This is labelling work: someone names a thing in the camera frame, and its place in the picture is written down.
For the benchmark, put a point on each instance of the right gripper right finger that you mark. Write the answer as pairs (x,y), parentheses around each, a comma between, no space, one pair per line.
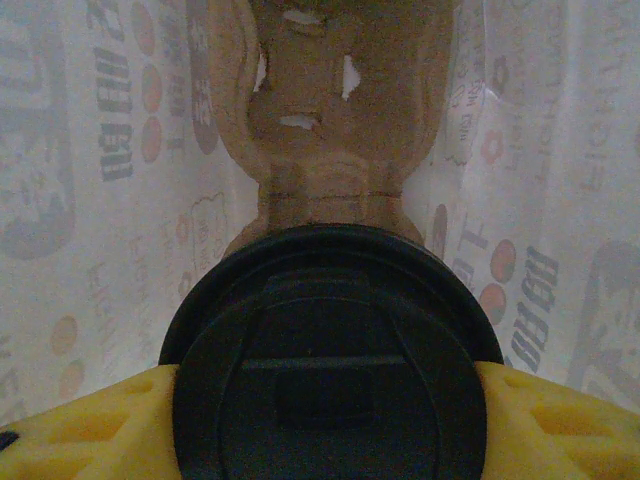
(560,435)

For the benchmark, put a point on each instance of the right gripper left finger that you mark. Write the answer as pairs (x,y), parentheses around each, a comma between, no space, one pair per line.
(90,435)

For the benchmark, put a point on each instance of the white printed paper gift bag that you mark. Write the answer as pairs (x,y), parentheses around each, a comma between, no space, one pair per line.
(75,200)

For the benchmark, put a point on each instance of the black plastic cup lid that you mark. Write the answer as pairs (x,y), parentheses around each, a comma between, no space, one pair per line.
(330,360)

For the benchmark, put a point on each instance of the brown pulp cup carrier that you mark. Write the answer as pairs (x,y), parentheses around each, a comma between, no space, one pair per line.
(325,100)

